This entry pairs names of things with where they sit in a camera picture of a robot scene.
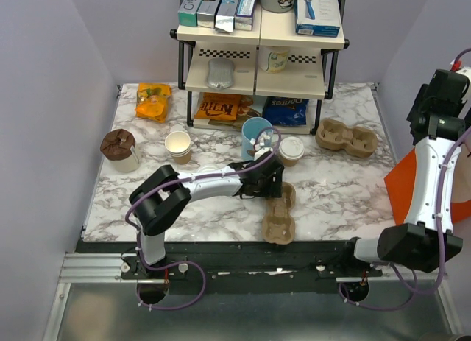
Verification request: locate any single kraft paper cup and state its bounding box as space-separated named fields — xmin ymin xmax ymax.
xmin=280 ymin=155 xmax=299 ymax=167

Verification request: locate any single white cup lid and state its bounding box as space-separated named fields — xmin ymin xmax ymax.
xmin=279 ymin=136 xmax=305 ymax=161

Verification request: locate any separated brown pulp carrier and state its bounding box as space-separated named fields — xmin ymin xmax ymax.
xmin=262 ymin=182 xmax=296 ymax=245

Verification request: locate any kraft paper cup stack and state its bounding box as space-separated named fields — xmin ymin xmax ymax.
xmin=164 ymin=131 xmax=192 ymax=165

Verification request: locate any brown pulp cup carrier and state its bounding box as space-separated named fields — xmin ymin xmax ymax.
xmin=315 ymin=118 xmax=378 ymax=158

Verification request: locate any orange paper bag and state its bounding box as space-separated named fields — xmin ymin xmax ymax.
xmin=384 ymin=146 xmax=471 ymax=225

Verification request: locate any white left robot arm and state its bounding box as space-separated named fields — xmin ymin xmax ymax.
xmin=125 ymin=152 xmax=284 ymax=278

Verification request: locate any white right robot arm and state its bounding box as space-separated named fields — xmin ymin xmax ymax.
xmin=338 ymin=66 xmax=470 ymax=276

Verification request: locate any blue cylindrical sugar container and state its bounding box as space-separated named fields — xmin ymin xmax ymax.
xmin=241 ymin=117 xmax=272 ymax=161

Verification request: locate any blue doritos bag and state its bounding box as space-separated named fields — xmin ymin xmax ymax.
xmin=262 ymin=96 xmax=309 ymax=127

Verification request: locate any brown cookie snack bag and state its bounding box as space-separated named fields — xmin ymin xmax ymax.
xmin=208 ymin=95 xmax=267 ymax=130

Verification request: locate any orange kettle chips bag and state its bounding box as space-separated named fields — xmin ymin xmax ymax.
xmin=195 ymin=92 xmax=242 ymax=122

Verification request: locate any cream black shelf rack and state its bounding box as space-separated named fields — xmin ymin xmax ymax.
xmin=169 ymin=0 xmax=350 ymax=136

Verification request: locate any silver grey sponge pouch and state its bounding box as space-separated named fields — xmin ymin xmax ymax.
xmin=206 ymin=58 xmax=235 ymax=90

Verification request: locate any white yellow printed cup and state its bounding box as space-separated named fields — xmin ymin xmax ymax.
xmin=258 ymin=46 xmax=290 ymax=74

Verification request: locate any orange yellow snack bag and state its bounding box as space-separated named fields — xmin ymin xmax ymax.
xmin=135 ymin=83 xmax=171 ymax=123

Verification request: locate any brown topped white container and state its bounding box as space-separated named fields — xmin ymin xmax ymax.
xmin=100 ymin=129 xmax=141 ymax=173

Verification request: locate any silver blue toothpaste box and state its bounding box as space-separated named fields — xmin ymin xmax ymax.
xmin=215 ymin=0 xmax=239 ymax=33

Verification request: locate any purple white toothpaste box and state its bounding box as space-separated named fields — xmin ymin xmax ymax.
xmin=234 ymin=0 xmax=257 ymax=31

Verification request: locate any blue razor package box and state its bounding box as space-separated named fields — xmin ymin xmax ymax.
xmin=295 ymin=0 xmax=341 ymax=38

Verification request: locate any teal toothpaste box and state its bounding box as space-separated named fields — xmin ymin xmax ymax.
xmin=178 ymin=0 xmax=203 ymax=27

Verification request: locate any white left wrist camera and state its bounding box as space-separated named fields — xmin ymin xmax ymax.
xmin=254 ymin=147 xmax=274 ymax=164

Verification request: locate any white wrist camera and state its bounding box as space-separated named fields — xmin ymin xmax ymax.
xmin=450 ymin=60 xmax=471 ymax=79
xmin=254 ymin=147 xmax=274 ymax=164

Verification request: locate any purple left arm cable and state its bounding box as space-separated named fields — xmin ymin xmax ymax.
xmin=124 ymin=126 xmax=283 ymax=272

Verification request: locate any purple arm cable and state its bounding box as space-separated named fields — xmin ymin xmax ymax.
xmin=124 ymin=126 xmax=283 ymax=272
xmin=389 ymin=48 xmax=471 ymax=296

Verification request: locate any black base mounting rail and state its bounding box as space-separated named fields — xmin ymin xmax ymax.
xmin=76 ymin=240 xmax=382 ymax=297

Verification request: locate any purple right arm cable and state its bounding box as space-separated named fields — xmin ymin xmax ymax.
xmin=389 ymin=48 xmax=471 ymax=296

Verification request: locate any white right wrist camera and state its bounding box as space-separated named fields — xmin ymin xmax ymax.
xmin=450 ymin=60 xmax=471 ymax=79

